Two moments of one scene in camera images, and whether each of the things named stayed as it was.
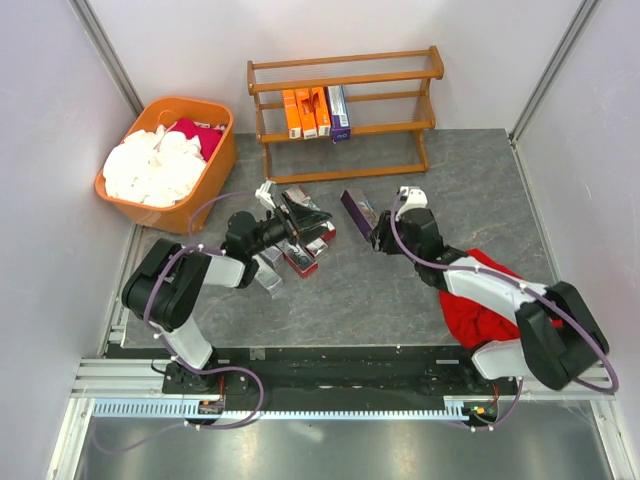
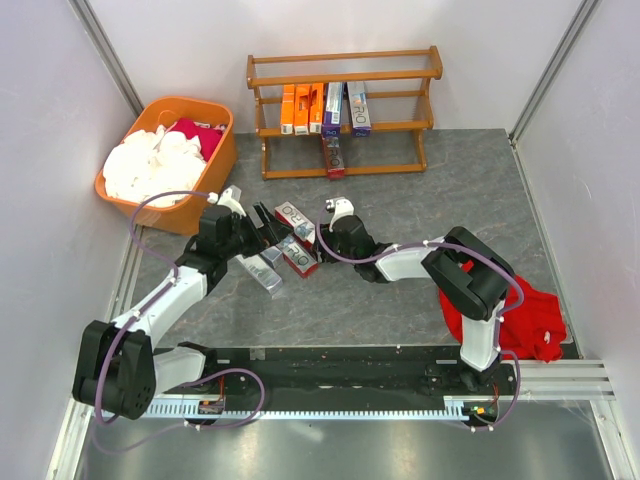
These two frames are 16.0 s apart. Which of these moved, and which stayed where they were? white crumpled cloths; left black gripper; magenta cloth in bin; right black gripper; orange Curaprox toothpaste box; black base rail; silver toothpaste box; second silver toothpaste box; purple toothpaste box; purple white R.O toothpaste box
Moved: orange Curaprox toothpaste box; left black gripper; right black gripper; purple white R.O toothpaste box; purple toothpaste box
Stayed: black base rail; second silver toothpaste box; white crumpled cloths; silver toothpaste box; magenta cloth in bin
